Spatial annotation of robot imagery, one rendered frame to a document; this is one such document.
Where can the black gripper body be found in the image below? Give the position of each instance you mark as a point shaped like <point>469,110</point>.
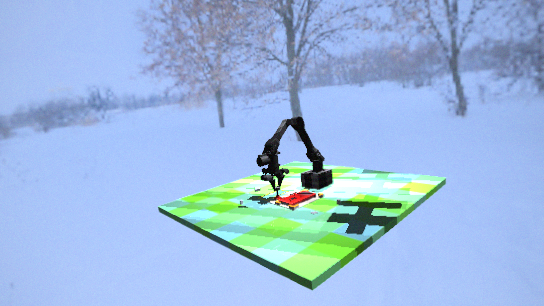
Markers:
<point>274,171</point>

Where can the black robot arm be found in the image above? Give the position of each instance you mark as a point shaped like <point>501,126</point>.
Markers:
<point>273,143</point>

